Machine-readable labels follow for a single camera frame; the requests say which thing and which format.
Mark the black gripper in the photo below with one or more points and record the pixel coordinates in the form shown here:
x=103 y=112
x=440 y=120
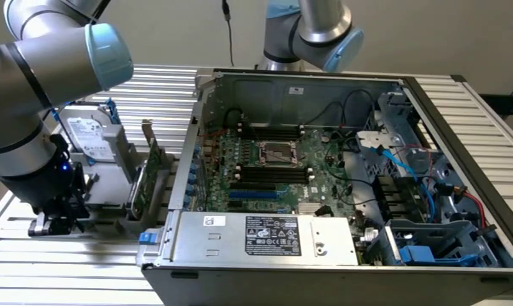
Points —
x=63 y=220

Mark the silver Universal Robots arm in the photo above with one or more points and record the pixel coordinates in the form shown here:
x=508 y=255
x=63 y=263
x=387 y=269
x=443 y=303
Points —
x=47 y=63

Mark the black RAM slot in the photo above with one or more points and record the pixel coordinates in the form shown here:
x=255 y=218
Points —
x=272 y=134
x=275 y=176
x=272 y=167
x=274 y=171
x=271 y=126
x=271 y=130
x=275 y=180
x=272 y=137

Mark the grey parts rack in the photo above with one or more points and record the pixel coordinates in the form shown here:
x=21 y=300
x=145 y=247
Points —
x=107 y=188

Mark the blue case latch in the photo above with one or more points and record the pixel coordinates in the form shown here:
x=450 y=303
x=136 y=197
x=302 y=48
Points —
x=145 y=238

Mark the green graphics card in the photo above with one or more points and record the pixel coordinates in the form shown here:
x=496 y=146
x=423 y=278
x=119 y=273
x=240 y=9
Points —
x=147 y=178

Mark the silver hard disk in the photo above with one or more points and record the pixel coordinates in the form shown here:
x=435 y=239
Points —
x=84 y=130

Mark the silver power supply unit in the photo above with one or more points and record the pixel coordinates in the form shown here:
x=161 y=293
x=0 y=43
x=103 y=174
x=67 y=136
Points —
x=221 y=245

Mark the blue expansion slot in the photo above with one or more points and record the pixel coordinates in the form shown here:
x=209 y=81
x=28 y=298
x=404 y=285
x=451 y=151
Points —
x=252 y=194

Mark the black expansion slot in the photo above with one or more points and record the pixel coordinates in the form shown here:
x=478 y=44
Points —
x=252 y=186

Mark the CPU socket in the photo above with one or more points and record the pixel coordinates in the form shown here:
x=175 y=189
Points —
x=275 y=153

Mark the open black PC case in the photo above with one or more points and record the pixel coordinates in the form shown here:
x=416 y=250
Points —
x=282 y=287

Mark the silver chipset heat sink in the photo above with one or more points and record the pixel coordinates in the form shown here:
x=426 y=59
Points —
x=310 y=208

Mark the green motherboard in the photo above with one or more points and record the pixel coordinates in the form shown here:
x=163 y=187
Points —
x=315 y=178

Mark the white case sticker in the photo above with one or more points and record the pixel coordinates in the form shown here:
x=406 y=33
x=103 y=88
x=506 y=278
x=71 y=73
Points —
x=295 y=90

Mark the metal disk bay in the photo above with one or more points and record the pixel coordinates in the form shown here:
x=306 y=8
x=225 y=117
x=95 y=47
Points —
x=379 y=165

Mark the grey blue drive cage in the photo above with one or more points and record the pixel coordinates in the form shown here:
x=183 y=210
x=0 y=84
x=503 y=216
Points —
x=430 y=232

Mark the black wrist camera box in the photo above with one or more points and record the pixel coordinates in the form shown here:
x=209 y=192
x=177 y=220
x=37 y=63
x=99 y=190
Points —
x=63 y=159

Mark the black table bracket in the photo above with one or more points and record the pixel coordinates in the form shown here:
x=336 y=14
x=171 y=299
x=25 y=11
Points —
x=500 y=103

